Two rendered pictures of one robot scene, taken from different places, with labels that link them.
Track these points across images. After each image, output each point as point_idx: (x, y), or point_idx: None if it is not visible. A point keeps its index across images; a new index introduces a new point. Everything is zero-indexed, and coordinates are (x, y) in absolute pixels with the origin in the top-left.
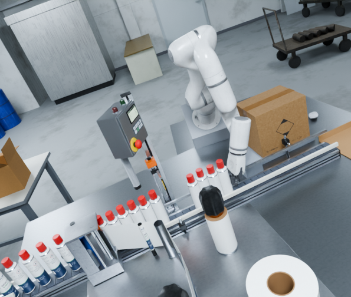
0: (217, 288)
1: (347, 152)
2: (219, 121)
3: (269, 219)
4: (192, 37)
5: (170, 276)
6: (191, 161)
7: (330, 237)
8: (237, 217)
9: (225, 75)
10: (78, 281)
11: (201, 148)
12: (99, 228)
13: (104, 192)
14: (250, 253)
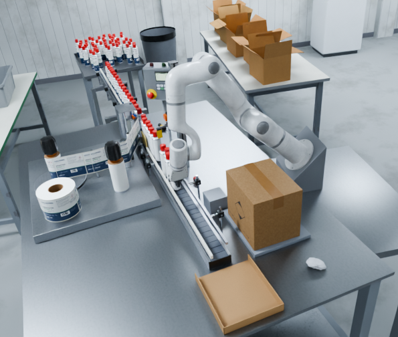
0: (92, 185)
1: (215, 277)
2: (295, 169)
3: (146, 214)
4: (197, 58)
5: None
6: None
7: (112, 243)
8: (146, 192)
9: (172, 101)
10: None
11: None
12: (132, 118)
13: (227, 126)
14: (110, 198)
